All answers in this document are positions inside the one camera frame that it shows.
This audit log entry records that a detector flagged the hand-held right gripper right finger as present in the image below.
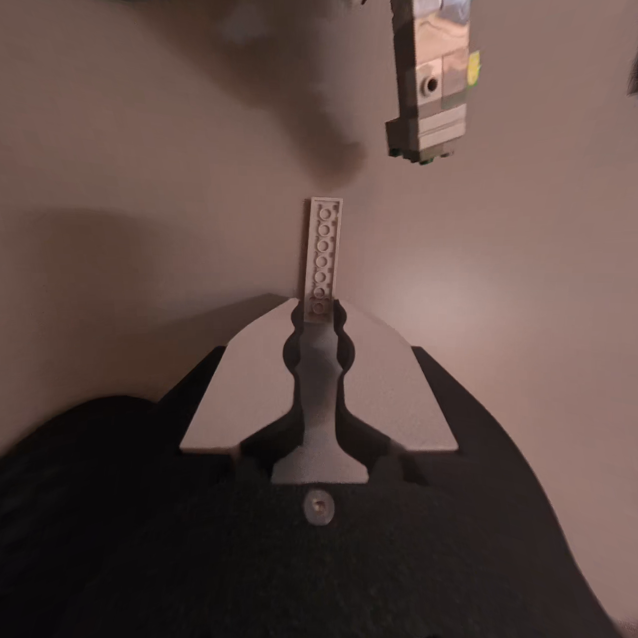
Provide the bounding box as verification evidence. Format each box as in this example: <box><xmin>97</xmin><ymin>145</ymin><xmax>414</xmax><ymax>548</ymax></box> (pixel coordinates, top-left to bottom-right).
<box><xmin>334</xmin><ymin>296</ymin><xmax>459</xmax><ymax>455</ymax></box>

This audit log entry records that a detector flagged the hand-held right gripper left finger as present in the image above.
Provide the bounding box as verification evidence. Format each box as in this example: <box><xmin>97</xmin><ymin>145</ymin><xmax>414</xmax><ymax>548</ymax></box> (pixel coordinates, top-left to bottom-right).
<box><xmin>180</xmin><ymin>297</ymin><xmax>304</xmax><ymax>456</ymax></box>

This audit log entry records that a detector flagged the grey white brick column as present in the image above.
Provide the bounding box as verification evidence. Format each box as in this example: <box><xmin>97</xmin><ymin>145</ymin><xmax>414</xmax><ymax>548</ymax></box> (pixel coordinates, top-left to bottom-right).
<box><xmin>385</xmin><ymin>0</ymin><xmax>482</xmax><ymax>166</ymax></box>

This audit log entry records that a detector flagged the long light grey plate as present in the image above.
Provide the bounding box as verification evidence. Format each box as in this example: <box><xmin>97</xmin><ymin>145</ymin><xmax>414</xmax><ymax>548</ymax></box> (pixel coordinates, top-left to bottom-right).
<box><xmin>301</xmin><ymin>197</ymin><xmax>346</xmax><ymax>321</ymax></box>

